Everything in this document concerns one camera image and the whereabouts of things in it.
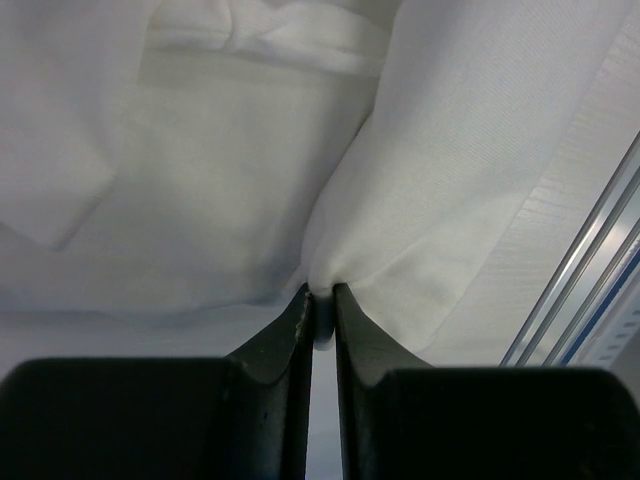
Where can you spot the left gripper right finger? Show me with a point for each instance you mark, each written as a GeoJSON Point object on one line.
{"type": "Point", "coordinates": [402, 418]}

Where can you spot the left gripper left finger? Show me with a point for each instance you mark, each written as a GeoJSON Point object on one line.
{"type": "Point", "coordinates": [241, 416]}

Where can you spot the white printed t shirt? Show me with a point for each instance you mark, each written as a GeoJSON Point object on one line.
{"type": "Point", "coordinates": [173, 171]}

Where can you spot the white slotted cable duct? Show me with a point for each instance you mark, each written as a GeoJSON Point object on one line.
{"type": "Point", "coordinates": [616, 336]}

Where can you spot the aluminium mounting rail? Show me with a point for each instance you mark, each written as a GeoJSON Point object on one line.
{"type": "Point", "coordinates": [600, 261]}

